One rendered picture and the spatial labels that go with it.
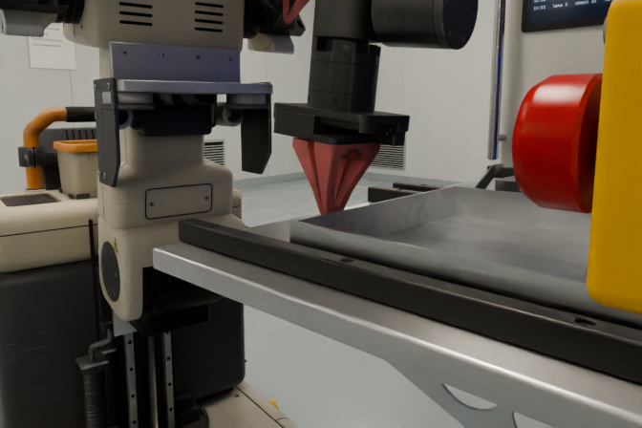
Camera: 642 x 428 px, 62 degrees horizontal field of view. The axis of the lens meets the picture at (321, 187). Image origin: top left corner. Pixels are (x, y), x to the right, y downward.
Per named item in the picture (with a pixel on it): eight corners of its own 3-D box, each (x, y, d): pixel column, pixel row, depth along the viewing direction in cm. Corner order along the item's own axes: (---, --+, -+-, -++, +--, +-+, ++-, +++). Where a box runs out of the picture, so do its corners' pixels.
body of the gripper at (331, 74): (362, 139, 40) (373, 37, 38) (269, 123, 46) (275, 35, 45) (410, 138, 45) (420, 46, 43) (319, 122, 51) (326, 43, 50)
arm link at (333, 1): (346, -26, 47) (303, -40, 42) (416, -31, 43) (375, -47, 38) (339, 55, 48) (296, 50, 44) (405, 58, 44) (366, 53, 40)
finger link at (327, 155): (325, 235, 43) (335, 118, 41) (265, 215, 48) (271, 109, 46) (374, 223, 48) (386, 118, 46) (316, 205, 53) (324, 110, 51)
